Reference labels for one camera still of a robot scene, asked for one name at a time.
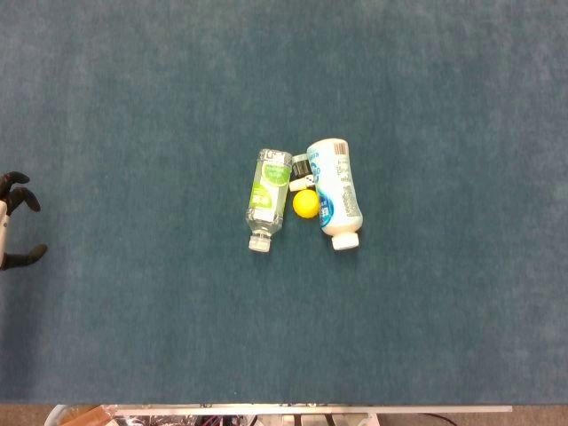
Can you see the clear bottle green label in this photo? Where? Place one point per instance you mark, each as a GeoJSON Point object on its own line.
{"type": "Point", "coordinates": [266, 191]}

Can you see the white milky drink bottle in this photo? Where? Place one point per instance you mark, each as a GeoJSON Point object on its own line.
{"type": "Point", "coordinates": [337, 195]}

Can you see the yellow dome ball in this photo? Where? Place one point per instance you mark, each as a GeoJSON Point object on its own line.
{"type": "Point", "coordinates": [306, 204]}

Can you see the small white cylinder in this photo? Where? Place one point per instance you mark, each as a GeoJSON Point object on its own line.
{"type": "Point", "coordinates": [296, 183]}

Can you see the white die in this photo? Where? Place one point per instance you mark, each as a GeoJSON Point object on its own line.
{"type": "Point", "coordinates": [311, 181]}

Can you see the small teal-capped vial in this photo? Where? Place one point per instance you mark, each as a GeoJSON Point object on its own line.
{"type": "Point", "coordinates": [302, 166]}

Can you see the teal carpet table cover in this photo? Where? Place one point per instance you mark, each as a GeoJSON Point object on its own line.
{"type": "Point", "coordinates": [133, 133]}

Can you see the aluminium table edge rail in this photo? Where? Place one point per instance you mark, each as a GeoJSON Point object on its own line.
{"type": "Point", "coordinates": [399, 409]}

